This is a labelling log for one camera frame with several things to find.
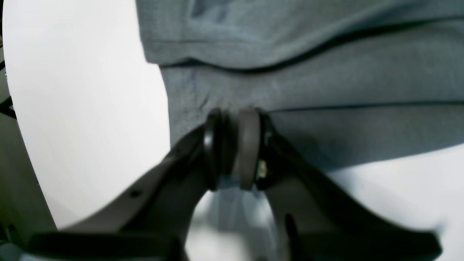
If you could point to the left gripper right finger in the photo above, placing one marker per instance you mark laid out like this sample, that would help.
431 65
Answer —
316 219

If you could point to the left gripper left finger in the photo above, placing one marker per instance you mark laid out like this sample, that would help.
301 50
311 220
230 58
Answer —
149 221

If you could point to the grey T-shirt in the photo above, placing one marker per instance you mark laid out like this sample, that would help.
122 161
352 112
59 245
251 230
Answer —
291 55

